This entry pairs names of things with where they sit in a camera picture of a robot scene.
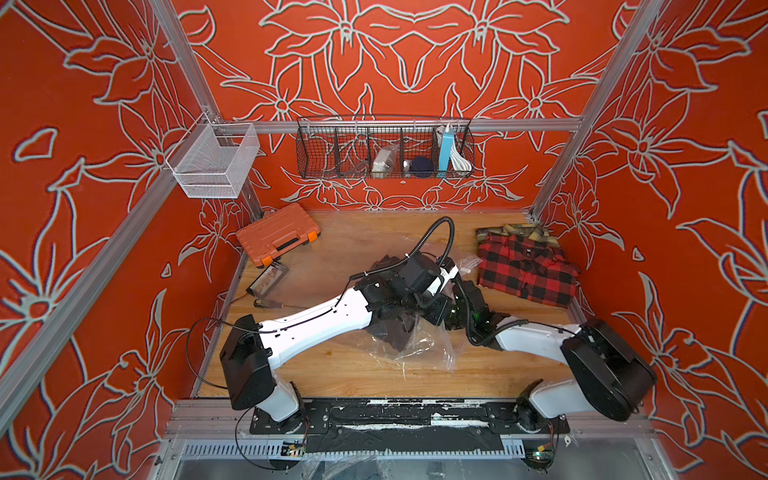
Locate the clear plastic vacuum bag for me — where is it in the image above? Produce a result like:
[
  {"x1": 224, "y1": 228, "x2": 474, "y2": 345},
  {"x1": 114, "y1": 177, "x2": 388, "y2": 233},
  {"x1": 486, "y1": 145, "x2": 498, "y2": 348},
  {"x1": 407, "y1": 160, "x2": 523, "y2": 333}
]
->
[{"x1": 248, "y1": 211, "x2": 484, "y2": 373}]

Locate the red black plaid shirt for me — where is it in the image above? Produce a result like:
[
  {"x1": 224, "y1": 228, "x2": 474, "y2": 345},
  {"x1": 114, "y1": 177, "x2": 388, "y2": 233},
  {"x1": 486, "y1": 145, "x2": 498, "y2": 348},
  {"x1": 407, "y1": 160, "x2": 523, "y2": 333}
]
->
[{"x1": 477, "y1": 234, "x2": 580, "y2": 308}]

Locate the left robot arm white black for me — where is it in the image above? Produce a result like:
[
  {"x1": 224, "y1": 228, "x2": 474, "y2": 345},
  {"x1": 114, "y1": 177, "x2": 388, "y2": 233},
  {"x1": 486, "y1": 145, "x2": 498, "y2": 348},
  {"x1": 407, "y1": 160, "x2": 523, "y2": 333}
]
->
[{"x1": 219, "y1": 273, "x2": 446, "y2": 423}]

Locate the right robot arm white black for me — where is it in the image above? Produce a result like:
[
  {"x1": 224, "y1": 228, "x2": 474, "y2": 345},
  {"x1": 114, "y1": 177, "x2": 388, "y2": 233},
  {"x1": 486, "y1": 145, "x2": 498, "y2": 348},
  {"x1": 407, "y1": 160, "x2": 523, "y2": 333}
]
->
[{"x1": 453, "y1": 279, "x2": 657, "y2": 433}]

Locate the olive plaid shirt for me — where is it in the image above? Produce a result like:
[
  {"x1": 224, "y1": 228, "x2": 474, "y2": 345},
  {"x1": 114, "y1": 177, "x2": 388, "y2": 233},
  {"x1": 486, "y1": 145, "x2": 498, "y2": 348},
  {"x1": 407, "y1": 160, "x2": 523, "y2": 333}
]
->
[{"x1": 475, "y1": 223, "x2": 559, "y2": 247}]

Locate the orange tool case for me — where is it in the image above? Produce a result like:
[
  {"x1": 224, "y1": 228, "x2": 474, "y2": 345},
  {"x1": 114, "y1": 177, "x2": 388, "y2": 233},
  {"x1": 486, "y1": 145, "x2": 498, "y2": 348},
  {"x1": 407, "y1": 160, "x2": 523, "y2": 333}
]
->
[{"x1": 236, "y1": 203, "x2": 321, "y2": 268}]

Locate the black screwdriver bit holder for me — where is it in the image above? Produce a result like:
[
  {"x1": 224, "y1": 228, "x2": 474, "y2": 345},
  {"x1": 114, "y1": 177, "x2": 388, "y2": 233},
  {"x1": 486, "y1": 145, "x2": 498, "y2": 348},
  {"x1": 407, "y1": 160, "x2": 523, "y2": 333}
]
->
[{"x1": 246, "y1": 262, "x2": 289, "y2": 299}]

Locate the black yellow screwdriver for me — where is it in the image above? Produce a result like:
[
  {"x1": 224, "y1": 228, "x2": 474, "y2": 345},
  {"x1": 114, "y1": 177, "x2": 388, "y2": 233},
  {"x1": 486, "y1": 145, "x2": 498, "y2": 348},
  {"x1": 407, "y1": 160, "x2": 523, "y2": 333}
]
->
[{"x1": 253, "y1": 299, "x2": 283, "y2": 310}]

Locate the dark blue round object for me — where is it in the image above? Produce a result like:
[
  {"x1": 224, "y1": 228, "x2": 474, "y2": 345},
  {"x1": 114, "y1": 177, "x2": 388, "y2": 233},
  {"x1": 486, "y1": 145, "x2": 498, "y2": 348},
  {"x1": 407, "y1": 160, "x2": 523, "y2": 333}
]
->
[{"x1": 409, "y1": 156, "x2": 434, "y2": 179}]

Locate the grey bagged item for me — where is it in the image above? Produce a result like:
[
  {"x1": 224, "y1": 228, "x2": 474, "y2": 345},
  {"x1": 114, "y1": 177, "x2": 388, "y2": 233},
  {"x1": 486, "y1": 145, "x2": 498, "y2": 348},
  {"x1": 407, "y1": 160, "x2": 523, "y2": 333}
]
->
[{"x1": 371, "y1": 145, "x2": 398, "y2": 179}]

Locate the light blue box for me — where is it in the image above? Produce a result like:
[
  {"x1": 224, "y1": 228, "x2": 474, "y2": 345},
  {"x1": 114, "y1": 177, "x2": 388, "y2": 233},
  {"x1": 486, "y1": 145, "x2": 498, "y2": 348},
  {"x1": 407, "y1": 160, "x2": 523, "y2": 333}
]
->
[{"x1": 436, "y1": 130, "x2": 454, "y2": 178}]

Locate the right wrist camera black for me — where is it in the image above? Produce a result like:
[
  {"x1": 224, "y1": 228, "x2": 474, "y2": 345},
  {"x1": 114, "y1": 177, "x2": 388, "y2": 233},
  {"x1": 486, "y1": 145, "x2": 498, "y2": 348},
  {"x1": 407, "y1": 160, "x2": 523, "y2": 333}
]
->
[{"x1": 454, "y1": 280, "x2": 488, "y2": 316}]

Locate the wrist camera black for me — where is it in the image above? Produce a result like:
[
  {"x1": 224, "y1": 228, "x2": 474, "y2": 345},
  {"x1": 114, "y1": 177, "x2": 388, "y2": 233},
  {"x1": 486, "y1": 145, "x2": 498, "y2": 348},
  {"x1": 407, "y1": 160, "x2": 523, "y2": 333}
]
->
[
  {"x1": 454, "y1": 280, "x2": 488, "y2": 316},
  {"x1": 397, "y1": 253, "x2": 459, "y2": 297}
]

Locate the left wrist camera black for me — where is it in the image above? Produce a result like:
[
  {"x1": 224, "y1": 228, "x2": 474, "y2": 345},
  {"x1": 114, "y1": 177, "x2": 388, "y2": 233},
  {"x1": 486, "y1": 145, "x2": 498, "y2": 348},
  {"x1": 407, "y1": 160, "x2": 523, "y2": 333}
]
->
[{"x1": 397, "y1": 253, "x2": 459, "y2": 297}]

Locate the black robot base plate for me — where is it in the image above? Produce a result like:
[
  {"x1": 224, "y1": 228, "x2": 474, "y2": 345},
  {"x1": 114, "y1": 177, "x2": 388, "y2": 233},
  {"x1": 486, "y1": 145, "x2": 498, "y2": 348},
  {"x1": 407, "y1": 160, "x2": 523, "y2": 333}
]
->
[{"x1": 249, "y1": 398, "x2": 570, "y2": 453}]

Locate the white cable duct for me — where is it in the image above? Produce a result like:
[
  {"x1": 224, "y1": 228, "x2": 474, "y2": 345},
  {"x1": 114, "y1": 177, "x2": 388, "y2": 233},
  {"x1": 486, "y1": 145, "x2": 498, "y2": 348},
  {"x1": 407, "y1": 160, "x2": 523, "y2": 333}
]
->
[{"x1": 179, "y1": 439, "x2": 526, "y2": 461}]

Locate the white cable bundle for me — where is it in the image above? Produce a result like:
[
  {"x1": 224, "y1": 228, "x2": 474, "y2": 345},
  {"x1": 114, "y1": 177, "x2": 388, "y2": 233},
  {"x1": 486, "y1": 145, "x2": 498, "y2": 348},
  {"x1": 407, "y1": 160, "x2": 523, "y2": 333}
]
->
[{"x1": 451, "y1": 140, "x2": 474, "y2": 176}]

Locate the black wire wall basket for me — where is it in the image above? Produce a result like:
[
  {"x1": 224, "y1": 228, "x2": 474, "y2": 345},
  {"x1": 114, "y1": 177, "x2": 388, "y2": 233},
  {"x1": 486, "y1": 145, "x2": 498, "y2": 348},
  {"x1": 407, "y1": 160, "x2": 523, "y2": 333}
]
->
[{"x1": 295, "y1": 114, "x2": 476, "y2": 180}]

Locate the clear plastic wall bin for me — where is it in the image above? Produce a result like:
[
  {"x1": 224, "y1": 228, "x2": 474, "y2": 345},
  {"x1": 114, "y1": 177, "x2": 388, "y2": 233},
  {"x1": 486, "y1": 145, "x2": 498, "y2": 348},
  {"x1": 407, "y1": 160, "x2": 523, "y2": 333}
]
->
[{"x1": 167, "y1": 124, "x2": 260, "y2": 199}]

